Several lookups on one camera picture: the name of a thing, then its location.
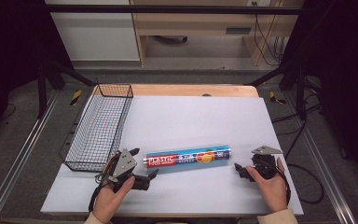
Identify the black yellow floor tape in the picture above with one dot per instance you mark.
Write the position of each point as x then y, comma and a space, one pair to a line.
75, 97
275, 98

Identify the blue plastic wrap box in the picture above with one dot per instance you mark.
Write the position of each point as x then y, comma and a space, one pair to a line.
188, 159

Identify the wooden desk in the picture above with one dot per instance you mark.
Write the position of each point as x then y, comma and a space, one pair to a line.
199, 23

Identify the black curtain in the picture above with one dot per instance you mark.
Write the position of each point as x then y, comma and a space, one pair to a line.
9, 49
345, 77

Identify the white cabinet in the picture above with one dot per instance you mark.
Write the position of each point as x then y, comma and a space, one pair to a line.
96, 34

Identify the black frame crossbar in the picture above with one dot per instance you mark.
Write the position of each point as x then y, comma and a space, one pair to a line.
167, 9

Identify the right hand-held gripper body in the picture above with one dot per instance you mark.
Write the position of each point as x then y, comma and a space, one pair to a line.
264, 161

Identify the person's right hand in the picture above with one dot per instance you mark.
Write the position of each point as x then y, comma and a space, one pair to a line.
270, 189

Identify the black stand leg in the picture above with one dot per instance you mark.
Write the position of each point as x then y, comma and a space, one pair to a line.
43, 90
300, 90

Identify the white table mat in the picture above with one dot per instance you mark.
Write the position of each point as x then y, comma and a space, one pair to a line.
192, 124

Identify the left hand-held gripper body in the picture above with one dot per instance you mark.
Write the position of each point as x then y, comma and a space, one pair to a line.
125, 163

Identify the aluminium floor rail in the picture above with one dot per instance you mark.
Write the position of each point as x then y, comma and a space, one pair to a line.
21, 146
320, 161

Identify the person's left hand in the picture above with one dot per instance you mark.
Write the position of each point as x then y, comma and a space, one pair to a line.
108, 199

